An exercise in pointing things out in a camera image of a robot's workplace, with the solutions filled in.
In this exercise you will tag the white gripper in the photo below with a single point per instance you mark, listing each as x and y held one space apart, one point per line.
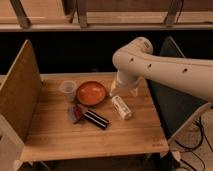
117 88

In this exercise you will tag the wooden background shelf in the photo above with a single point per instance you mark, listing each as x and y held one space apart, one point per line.
105 15

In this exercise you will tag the right dark side panel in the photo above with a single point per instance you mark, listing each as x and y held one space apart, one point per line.
176 110

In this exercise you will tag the translucent ceramic cup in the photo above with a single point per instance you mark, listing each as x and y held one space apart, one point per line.
68 89

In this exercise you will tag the white cylindrical bottle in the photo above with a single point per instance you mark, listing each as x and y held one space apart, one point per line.
122 108

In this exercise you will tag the red grey small packet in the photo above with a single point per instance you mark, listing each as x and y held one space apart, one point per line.
75 113

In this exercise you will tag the left wooden side panel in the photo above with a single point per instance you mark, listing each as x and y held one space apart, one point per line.
19 93

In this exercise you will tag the black white striped box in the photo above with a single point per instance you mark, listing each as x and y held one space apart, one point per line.
96 119

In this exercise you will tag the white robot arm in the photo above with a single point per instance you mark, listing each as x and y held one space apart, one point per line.
192 76

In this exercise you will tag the orange bowl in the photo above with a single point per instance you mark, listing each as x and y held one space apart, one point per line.
91 93

